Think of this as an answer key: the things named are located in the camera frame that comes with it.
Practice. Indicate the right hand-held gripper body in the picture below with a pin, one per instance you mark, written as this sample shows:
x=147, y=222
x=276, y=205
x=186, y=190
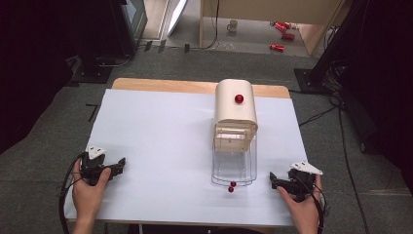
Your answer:
x=300, y=182

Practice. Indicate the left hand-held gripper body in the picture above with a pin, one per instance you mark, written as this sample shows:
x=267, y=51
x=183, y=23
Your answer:
x=94, y=167

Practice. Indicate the person's right hand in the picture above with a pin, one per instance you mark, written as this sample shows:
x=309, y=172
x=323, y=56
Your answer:
x=303, y=211

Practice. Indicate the person's left hand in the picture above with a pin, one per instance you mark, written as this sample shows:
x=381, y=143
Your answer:
x=87, y=198

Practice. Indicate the white table sheet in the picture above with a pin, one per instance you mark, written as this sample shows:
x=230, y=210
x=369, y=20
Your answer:
x=156, y=146

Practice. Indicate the clear drawer with red knob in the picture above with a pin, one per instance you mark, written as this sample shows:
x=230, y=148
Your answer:
x=235, y=165
x=231, y=189

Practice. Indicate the cream box with red knob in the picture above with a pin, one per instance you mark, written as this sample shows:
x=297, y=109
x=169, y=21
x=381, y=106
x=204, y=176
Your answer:
x=235, y=110

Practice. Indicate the wooden table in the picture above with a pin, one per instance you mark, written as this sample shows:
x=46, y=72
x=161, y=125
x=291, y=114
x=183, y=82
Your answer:
x=162, y=85

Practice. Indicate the person's dark clothing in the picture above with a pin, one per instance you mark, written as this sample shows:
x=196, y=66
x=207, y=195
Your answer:
x=195, y=230

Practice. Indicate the black stand base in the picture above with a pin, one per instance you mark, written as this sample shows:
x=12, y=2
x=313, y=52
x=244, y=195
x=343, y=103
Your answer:
x=92, y=73

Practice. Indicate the red can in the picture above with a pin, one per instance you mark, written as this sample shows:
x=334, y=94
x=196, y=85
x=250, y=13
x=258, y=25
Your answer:
x=287, y=24
x=276, y=47
x=288, y=36
x=280, y=27

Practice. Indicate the dark monitor cabinet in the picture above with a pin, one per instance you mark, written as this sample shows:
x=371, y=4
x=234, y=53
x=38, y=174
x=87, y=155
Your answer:
x=128, y=26

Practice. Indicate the black metal stand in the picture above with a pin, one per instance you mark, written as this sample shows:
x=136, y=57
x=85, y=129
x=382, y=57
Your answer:
x=337, y=42

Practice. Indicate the white board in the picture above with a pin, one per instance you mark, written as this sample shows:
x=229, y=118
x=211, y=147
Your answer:
x=178, y=14

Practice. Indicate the grey mug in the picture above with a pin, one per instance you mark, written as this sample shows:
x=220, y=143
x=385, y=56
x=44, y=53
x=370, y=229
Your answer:
x=232, y=25

